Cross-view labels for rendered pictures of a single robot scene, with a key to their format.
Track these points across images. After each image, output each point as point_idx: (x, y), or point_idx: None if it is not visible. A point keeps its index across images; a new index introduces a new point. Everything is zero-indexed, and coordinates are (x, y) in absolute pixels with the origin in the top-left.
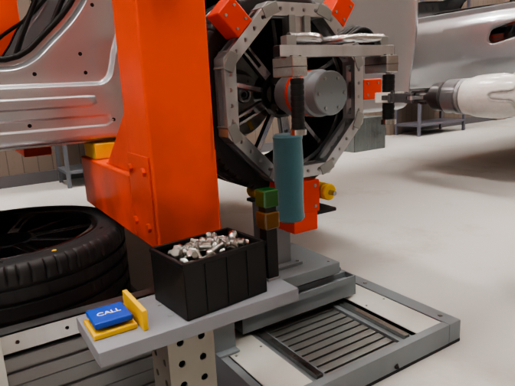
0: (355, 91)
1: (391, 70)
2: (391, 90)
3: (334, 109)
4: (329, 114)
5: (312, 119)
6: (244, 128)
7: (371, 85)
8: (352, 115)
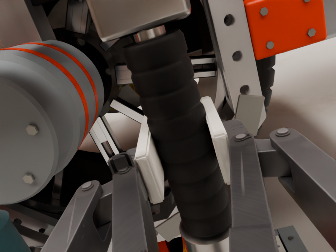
0: (220, 47)
1: (130, 21)
2: (121, 155)
3: (19, 188)
4: (8, 203)
5: (205, 87)
6: (131, 98)
7: (279, 13)
8: (231, 104)
